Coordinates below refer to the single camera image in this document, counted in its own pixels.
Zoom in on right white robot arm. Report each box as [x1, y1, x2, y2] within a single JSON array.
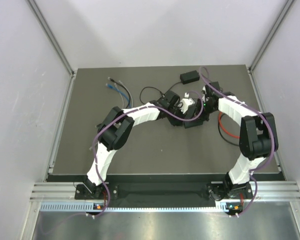
[[203, 82, 279, 199]]

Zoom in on black network switch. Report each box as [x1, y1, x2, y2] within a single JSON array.
[[183, 118, 204, 129]]

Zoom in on perforated cable duct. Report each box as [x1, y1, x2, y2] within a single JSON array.
[[40, 202, 229, 213]]

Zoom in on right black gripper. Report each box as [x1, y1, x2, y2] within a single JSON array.
[[189, 98, 217, 124]]

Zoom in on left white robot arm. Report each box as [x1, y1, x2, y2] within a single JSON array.
[[75, 90, 206, 200]]

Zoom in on red ethernet cable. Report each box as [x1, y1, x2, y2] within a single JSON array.
[[218, 112, 241, 140]]

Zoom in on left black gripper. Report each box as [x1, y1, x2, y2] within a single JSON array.
[[166, 103, 188, 127]]

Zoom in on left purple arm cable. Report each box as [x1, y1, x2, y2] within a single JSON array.
[[38, 90, 204, 236]]

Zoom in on blue ethernet cable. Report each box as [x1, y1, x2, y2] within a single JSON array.
[[106, 83, 132, 109]]

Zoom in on black power adapter cable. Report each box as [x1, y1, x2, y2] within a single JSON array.
[[139, 81, 185, 106]]

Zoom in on black power adapter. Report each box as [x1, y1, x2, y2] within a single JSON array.
[[179, 70, 200, 85]]

